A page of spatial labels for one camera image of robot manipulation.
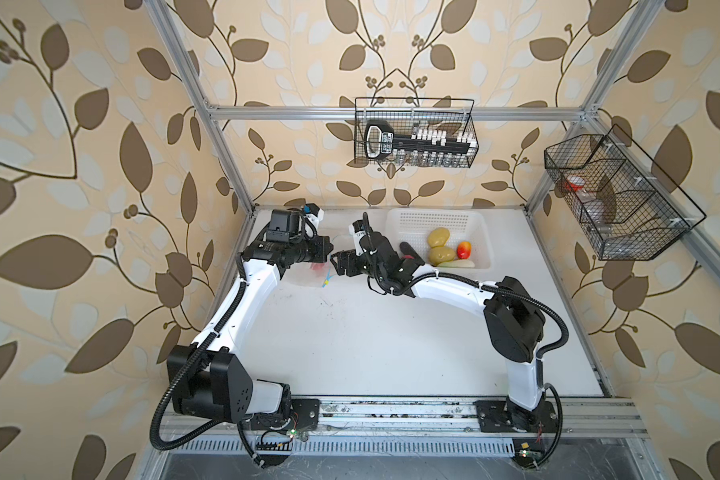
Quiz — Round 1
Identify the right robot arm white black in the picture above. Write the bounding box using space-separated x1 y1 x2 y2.
329 218 569 470

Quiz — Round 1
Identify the red capped clear bottle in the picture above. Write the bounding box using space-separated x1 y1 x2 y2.
561 175 596 206

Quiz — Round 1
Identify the white plastic basket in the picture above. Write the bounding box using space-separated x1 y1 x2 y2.
384 208 493 269

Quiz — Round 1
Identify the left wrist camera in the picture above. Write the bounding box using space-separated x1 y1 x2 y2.
264 203 324 243

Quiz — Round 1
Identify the clear zip top bag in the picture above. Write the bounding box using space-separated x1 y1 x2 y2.
282 261 336 288

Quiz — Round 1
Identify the black wire basket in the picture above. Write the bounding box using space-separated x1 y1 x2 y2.
353 96 479 169
544 125 707 261

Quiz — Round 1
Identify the red yellow toy mango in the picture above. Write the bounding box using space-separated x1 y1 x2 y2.
456 241 473 260

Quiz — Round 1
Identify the black wire basket right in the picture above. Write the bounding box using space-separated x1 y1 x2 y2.
544 125 707 261

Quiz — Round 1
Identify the dark toy eggplant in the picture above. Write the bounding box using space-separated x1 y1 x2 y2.
399 241 425 265

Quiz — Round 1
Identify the white toy radish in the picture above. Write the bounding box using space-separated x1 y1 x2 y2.
437 259 475 269

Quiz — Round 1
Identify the black wire basket back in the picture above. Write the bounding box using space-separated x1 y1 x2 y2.
353 96 479 169

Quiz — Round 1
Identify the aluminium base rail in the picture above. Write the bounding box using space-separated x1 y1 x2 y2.
152 395 649 457

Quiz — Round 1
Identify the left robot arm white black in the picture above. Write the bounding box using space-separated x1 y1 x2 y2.
149 235 333 469

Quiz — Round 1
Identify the yellow toy potato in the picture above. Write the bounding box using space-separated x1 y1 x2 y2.
428 245 458 266
427 227 450 248

